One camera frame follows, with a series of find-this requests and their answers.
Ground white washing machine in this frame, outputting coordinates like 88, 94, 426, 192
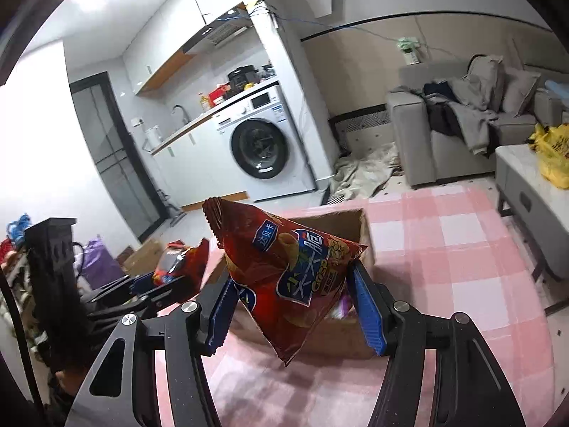
215, 82, 317, 201

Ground grey clothes pile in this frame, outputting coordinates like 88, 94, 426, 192
421, 75, 500, 157

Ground white electric kettle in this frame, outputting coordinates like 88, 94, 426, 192
143, 125, 162, 153

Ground pink checkered tablecloth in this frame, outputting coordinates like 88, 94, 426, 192
152, 184, 557, 427

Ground black basket on washer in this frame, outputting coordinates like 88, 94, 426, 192
228, 65, 260, 94

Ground grey sofa cushion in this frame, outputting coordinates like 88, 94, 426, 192
468, 54, 506, 113

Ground grey white coffee table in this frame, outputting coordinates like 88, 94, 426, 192
496, 144, 569, 280

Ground dark glass door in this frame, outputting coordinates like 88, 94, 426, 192
69, 72, 167, 242

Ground white kitchen base cabinets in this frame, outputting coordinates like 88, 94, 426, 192
153, 116, 248, 210

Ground grey sofa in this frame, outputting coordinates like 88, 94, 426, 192
386, 54, 568, 187

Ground dark red chips bag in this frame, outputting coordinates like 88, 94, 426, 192
203, 197, 367, 363

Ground wall power strip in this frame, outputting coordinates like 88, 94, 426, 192
397, 37, 421, 65

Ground yellow plastic bag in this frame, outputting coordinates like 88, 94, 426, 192
528, 123, 569, 190

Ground red gold small snack bag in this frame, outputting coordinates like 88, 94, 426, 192
152, 238, 209, 297

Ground cardboard box on floor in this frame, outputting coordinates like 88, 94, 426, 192
117, 238, 164, 276

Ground black patterned radiator cover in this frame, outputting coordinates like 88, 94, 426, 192
328, 104, 394, 156

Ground purple plastic bag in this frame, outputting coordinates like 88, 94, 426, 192
73, 236, 124, 291

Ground crumpled sheet on floor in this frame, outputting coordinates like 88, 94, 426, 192
326, 142, 402, 204

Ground white upper cabinets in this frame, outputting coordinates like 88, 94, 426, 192
122, 0, 256, 95

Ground brown cardboard SF box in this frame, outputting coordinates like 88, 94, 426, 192
229, 207, 374, 359

